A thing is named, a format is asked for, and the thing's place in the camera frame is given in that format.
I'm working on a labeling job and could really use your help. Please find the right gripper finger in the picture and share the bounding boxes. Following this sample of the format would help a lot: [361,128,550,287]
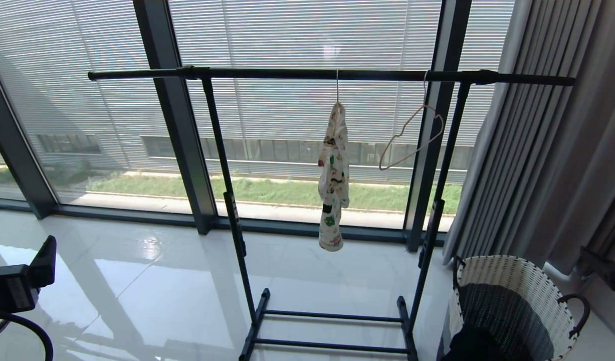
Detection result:
[580,247,615,292]

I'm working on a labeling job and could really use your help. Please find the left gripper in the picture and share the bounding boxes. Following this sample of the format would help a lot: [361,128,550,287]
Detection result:
[0,236,57,314]

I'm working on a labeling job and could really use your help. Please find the black garment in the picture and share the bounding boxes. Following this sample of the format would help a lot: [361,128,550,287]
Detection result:
[440,323,536,361]

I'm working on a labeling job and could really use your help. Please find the cream printed garment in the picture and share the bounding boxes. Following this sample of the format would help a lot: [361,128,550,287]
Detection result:
[317,102,350,252]

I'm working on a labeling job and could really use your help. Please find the white laundry basket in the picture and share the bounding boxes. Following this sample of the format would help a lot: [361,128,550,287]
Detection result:
[448,255,591,361]

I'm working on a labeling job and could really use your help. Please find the black clothes rack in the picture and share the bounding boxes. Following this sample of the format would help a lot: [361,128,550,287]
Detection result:
[88,66,576,361]

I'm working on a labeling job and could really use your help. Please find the beige curtain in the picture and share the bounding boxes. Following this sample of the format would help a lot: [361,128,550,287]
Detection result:
[442,0,615,281]

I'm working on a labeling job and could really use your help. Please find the window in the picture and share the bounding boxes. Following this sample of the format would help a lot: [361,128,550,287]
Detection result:
[0,0,516,251]

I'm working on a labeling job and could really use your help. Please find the black cable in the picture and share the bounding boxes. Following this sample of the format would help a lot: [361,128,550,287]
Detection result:
[0,310,55,361]

